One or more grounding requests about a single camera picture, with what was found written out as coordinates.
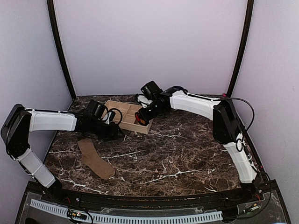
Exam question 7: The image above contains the right black frame post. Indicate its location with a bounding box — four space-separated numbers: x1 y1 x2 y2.
226 0 254 97

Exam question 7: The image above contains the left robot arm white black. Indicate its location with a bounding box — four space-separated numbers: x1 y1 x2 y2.
0 103 124 203

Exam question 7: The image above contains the white slotted cable duct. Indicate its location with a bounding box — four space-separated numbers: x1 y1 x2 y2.
29 199 223 224

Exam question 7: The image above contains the argyle black red orange sock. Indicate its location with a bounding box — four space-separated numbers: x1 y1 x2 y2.
135 112 144 125

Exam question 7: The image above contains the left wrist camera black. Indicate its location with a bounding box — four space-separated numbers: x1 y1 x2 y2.
85 100 108 119

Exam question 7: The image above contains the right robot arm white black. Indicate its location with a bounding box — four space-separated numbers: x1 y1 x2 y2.
135 81 260 203

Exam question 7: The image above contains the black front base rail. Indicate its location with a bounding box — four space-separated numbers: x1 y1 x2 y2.
43 189 257 210

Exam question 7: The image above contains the black frame post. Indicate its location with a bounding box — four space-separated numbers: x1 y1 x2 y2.
47 0 77 101
226 0 254 97

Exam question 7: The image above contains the wooden compartment tray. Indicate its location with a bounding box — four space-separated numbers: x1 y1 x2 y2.
105 100 153 134

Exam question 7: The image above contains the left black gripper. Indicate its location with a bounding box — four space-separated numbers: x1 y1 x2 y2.
89 119 125 141

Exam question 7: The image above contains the plain brown sock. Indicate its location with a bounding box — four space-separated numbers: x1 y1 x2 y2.
78 138 115 179

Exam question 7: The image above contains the left black frame post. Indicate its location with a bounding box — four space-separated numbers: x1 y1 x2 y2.
47 0 77 101

